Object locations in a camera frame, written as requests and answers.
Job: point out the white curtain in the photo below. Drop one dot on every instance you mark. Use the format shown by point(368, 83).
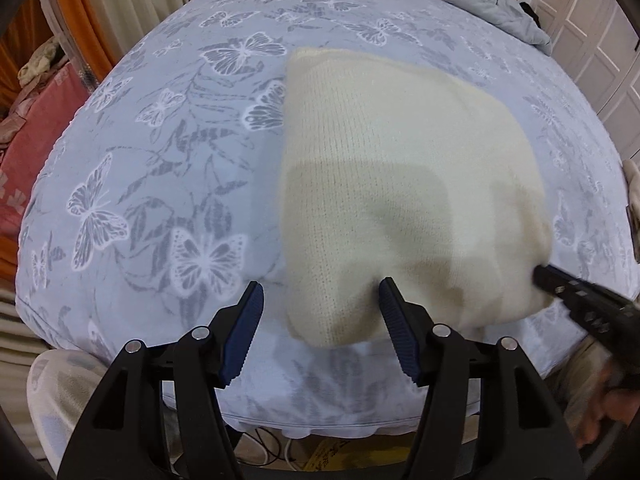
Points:
point(130, 0)

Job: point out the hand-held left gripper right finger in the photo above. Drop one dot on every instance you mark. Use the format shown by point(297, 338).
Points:
point(397, 330)

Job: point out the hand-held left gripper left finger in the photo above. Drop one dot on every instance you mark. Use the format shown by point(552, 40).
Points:
point(245, 330)

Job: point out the cream knit cardigan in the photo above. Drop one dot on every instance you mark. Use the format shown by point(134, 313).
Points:
point(390, 160)

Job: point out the black bag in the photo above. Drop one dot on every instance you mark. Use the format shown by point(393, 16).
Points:
point(531, 15)

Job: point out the bed with butterfly sheet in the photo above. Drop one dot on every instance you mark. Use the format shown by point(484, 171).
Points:
point(175, 160)

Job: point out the white wardrobe doors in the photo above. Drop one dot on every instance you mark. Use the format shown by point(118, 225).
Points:
point(590, 35)

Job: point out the orange curtain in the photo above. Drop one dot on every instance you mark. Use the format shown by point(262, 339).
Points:
point(30, 20)

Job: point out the person's right leg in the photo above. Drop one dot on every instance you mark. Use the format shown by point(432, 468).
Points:
point(590, 375)

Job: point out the yellow cardboard box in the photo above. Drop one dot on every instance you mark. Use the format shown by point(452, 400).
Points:
point(325, 455)

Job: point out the beige crumpled cloth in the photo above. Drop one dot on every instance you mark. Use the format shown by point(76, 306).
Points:
point(40, 60)

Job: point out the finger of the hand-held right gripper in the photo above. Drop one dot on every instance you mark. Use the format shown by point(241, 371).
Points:
point(585, 305)

